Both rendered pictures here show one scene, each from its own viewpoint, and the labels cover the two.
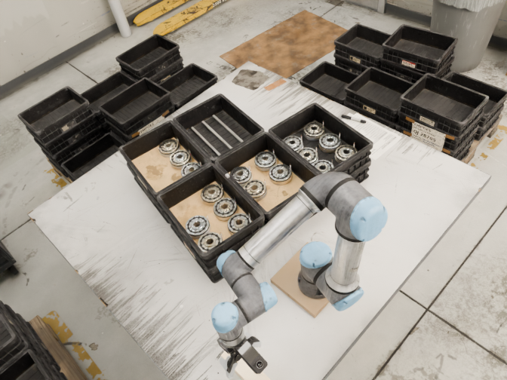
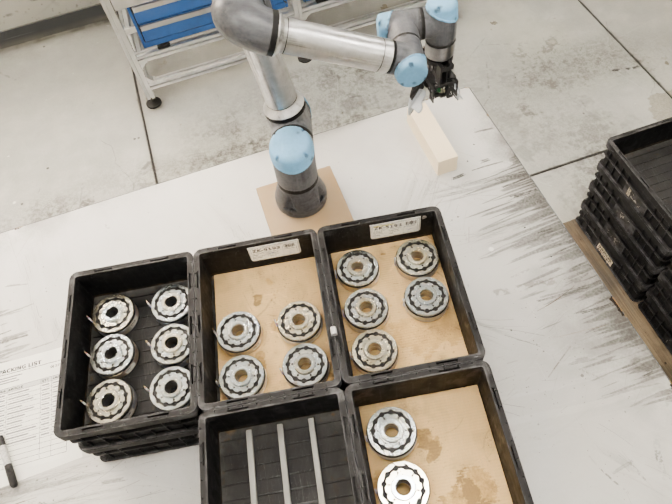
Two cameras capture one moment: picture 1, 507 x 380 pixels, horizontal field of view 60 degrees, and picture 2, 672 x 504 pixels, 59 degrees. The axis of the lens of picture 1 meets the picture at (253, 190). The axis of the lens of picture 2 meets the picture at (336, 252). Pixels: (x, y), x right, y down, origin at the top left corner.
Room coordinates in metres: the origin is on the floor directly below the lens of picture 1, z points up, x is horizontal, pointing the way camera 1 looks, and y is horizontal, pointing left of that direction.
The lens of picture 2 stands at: (1.76, 0.38, 2.09)
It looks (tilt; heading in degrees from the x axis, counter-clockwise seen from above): 57 degrees down; 207
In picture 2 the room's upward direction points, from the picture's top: 10 degrees counter-clockwise
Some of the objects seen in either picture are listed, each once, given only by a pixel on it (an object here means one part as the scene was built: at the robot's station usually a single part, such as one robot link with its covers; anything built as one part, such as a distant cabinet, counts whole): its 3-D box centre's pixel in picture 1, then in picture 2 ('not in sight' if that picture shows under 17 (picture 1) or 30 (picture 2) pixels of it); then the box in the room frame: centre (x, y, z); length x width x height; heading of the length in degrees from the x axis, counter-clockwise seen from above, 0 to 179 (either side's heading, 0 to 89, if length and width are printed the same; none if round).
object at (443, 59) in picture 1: (414, 70); not in sight; (2.46, -1.27, 0.37); 0.42 x 0.34 x 0.46; 37
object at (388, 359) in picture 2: (212, 192); (374, 350); (1.28, 0.18, 0.86); 0.10 x 0.10 x 0.01
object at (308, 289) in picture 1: (316, 275); (299, 186); (0.83, -0.18, 0.78); 0.15 x 0.15 x 0.10
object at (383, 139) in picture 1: (364, 134); (31, 411); (1.61, -0.62, 0.70); 0.33 x 0.23 x 0.01; 37
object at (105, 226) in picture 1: (256, 236); (324, 428); (1.36, 0.03, 0.35); 1.60 x 1.60 x 0.70; 37
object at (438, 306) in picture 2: (197, 225); (426, 296); (1.12, 0.26, 0.86); 0.10 x 0.10 x 0.01
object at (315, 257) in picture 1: (317, 262); (293, 156); (0.82, -0.18, 0.89); 0.13 x 0.12 x 0.14; 24
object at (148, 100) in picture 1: (144, 124); not in sight; (2.45, 0.66, 0.37); 0.40 x 0.30 x 0.45; 127
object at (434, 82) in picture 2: (234, 340); (439, 73); (0.54, 0.15, 1.00); 0.09 x 0.08 x 0.12; 37
